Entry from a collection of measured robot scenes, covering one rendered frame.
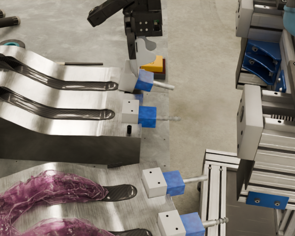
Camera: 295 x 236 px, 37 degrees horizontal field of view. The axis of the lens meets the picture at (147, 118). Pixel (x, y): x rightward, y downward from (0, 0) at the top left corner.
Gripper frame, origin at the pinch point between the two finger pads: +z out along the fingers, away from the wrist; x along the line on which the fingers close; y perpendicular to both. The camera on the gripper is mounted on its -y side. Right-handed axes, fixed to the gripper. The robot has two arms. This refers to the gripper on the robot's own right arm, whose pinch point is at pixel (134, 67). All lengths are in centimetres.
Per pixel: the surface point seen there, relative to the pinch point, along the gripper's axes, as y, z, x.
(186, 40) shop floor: 19, 72, 191
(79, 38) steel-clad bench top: -20.2, 6.6, 37.6
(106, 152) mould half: -6.4, 12.3, -16.5
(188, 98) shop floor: 17, 81, 126
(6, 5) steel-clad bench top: -48, 0, 56
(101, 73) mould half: -8.9, 3.9, 5.8
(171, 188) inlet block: 7.6, 12.9, -28.2
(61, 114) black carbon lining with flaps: -16.5, 5.9, -9.8
